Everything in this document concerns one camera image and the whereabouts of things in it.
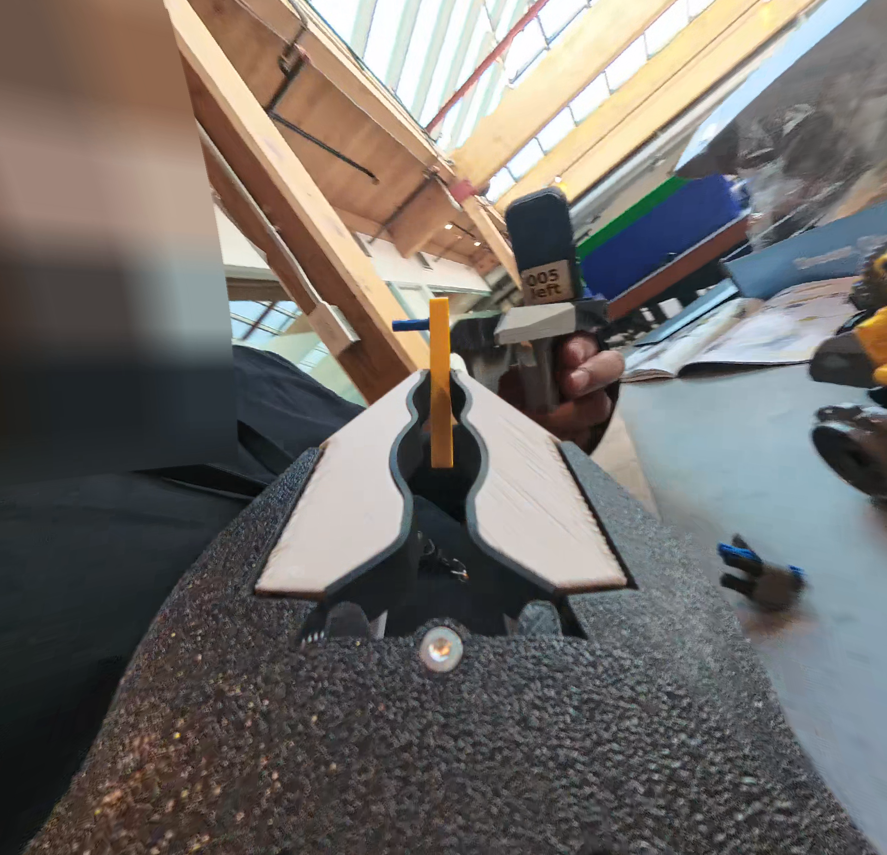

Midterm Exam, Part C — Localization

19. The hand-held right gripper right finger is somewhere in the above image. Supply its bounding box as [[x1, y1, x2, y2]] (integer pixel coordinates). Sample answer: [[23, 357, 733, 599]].
[[449, 370, 629, 596]]

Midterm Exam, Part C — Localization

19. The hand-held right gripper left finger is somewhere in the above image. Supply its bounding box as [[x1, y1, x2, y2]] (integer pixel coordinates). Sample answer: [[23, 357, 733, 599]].
[[255, 370, 425, 599]]

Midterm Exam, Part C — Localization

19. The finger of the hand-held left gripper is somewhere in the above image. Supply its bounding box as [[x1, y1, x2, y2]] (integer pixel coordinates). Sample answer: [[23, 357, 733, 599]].
[[452, 319, 502, 371], [494, 302, 581, 348]]

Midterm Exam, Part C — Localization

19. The yellow toy beam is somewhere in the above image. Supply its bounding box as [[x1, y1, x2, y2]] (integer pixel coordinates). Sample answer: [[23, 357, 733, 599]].
[[429, 298, 456, 470]]

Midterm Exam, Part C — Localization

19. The grey desk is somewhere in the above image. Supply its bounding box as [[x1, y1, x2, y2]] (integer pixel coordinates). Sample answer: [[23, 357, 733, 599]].
[[589, 359, 887, 855]]

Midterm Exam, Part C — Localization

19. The person's left hand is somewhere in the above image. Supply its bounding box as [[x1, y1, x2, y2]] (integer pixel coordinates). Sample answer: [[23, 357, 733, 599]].
[[544, 331, 626, 455]]

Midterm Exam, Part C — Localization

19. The blue green partition board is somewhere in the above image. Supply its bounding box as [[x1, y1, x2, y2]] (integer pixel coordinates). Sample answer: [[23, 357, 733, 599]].
[[575, 172, 753, 322]]

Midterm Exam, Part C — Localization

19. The red ceiling pipe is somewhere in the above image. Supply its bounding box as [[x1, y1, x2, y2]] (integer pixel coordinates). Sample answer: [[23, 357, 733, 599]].
[[425, 0, 580, 136]]

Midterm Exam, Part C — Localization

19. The open instruction booklet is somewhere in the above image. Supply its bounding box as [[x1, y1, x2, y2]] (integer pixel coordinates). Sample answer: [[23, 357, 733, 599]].
[[620, 276, 860, 385]]

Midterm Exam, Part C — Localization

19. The person's black clothing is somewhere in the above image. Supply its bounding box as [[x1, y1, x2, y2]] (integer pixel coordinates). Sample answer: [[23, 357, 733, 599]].
[[0, 345, 431, 855]]

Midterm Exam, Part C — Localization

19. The small grey blue toy part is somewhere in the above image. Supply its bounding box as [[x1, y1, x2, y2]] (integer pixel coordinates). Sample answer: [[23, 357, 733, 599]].
[[717, 535, 807, 615]]

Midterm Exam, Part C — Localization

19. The wooden roof beam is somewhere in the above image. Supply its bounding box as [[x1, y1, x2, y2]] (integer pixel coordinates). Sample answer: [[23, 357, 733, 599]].
[[154, 0, 432, 402]]

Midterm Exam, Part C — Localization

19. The blue flat panel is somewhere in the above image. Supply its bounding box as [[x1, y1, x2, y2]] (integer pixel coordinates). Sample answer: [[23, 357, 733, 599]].
[[721, 203, 887, 301]]

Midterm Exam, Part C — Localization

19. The black toy wheel assembly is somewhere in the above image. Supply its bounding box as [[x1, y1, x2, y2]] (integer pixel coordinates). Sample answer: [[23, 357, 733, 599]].
[[811, 403, 887, 499]]

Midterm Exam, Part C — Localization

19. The yellow black toy vehicle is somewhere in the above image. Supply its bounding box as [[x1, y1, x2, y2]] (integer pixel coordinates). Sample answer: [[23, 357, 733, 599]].
[[809, 252, 887, 388]]

